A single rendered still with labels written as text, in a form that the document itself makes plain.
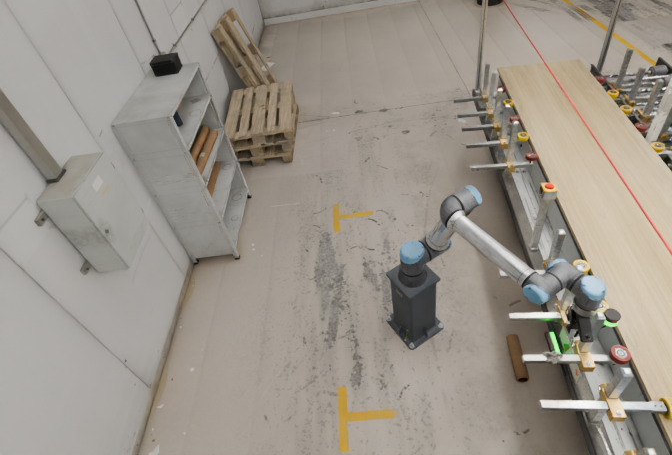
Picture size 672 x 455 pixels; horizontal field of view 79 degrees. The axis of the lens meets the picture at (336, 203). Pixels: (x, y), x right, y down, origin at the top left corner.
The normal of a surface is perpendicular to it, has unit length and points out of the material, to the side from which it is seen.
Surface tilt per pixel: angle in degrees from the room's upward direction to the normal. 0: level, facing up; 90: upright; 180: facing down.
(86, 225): 90
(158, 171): 90
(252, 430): 0
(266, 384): 0
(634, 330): 0
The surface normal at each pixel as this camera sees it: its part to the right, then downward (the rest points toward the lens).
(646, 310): -0.15, -0.73
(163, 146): 0.02, 0.68
